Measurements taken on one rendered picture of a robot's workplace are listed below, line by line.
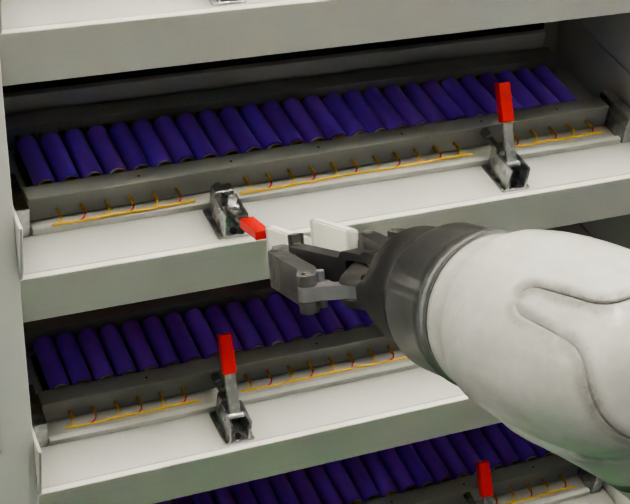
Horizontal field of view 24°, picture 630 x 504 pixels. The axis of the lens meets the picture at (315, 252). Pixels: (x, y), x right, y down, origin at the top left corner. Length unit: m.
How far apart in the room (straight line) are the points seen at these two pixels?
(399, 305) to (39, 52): 0.40
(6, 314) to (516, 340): 0.55
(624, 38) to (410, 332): 0.67
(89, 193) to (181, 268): 0.10
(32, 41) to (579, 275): 0.53
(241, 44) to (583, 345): 0.55
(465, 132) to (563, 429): 0.66
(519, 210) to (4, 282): 0.46
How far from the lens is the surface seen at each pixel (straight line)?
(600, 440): 0.69
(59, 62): 1.10
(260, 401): 1.32
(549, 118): 1.37
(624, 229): 1.46
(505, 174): 1.30
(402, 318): 0.81
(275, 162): 1.25
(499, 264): 0.73
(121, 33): 1.10
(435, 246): 0.81
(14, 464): 1.21
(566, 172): 1.34
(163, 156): 1.24
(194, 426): 1.29
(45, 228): 1.18
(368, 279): 0.87
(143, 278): 1.18
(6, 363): 1.17
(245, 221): 1.15
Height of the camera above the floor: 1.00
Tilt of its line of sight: 23 degrees down
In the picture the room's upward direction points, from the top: straight up
